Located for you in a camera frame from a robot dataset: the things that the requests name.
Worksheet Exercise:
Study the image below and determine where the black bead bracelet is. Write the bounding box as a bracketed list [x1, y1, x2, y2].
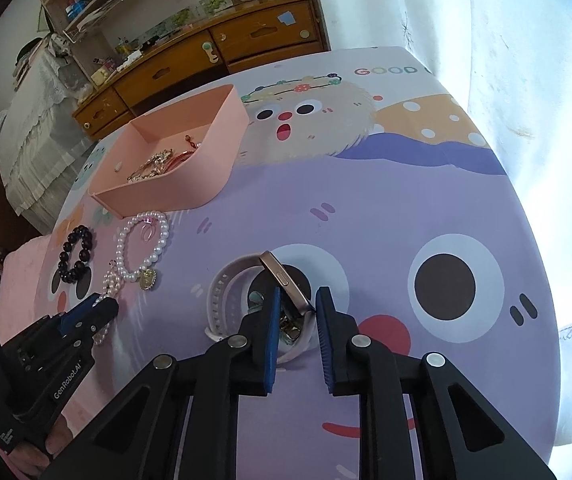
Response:
[57, 224, 95, 284]

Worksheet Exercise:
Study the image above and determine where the pink smart watch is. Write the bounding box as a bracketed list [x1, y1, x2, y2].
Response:
[205, 254, 318, 365]

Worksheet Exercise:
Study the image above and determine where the long pearl necklace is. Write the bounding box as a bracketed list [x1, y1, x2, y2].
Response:
[90, 259, 124, 346]

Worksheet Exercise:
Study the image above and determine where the blue flower hair clip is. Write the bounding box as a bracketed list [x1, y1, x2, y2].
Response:
[248, 292, 264, 312]

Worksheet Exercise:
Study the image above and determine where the white pearl bracelet gold charm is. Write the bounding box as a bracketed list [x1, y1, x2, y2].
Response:
[115, 210, 170, 292]

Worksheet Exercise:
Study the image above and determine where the gold rhinestone jewelry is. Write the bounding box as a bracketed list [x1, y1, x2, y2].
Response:
[126, 148, 174, 183]

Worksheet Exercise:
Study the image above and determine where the person's left hand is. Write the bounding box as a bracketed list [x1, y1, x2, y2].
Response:
[8, 415, 73, 477]

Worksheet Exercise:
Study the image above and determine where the lace covered furniture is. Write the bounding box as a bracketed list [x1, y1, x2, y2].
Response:
[0, 34, 94, 234]

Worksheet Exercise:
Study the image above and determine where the cartoon printed tablecloth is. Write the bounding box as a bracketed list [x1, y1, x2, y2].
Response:
[0, 48, 560, 479]

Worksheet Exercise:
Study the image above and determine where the pink plastic tray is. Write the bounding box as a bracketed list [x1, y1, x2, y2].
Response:
[88, 84, 249, 218]

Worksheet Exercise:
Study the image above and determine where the wooden desk with drawers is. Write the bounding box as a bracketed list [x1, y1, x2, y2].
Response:
[72, 0, 327, 141]

